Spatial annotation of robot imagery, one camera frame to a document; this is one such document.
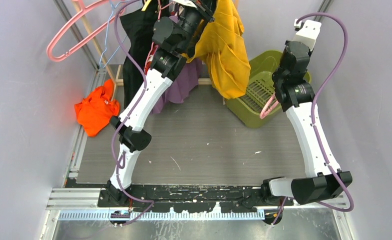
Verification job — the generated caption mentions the orange cloth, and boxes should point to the orange cloth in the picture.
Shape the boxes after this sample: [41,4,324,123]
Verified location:
[74,79,120,137]

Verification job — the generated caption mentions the black skirt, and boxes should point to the black skirt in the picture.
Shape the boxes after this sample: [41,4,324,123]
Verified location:
[120,0,158,108]

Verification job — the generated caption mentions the red white patterned garment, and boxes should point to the red white patterned garment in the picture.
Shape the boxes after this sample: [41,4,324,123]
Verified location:
[144,45,158,75]

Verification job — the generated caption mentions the pink empty hanger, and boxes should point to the pink empty hanger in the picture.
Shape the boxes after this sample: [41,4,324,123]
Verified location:
[46,0,116,62]

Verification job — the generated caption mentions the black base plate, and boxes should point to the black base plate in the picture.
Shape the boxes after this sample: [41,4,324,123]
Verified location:
[97,183,283,214]

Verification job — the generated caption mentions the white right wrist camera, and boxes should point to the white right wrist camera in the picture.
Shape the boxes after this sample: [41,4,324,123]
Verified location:
[292,18,322,52]

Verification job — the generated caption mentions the yellow skirt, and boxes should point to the yellow skirt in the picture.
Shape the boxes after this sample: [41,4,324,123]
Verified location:
[183,0,251,99]

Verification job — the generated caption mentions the green plastic basket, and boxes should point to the green plastic basket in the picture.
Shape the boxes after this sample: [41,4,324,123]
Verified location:
[224,50,312,129]

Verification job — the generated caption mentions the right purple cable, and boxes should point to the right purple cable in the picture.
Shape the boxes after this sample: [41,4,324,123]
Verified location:
[271,12,355,229]

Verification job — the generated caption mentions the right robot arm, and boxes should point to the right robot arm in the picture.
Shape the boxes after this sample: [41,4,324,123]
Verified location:
[261,40,353,206]

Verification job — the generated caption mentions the pink plastic hanger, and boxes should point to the pink plastic hanger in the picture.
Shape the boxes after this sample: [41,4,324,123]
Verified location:
[259,94,280,120]

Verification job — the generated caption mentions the wooden clothes rack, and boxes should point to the wooden clothes rack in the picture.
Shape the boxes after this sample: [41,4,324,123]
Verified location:
[71,0,239,105]

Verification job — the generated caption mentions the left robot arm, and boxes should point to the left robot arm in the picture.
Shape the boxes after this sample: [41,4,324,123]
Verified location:
[105,0,217,207]

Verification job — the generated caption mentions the purple skirt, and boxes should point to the purple skirt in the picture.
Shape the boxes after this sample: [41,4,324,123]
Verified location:
[150,58,203,114]

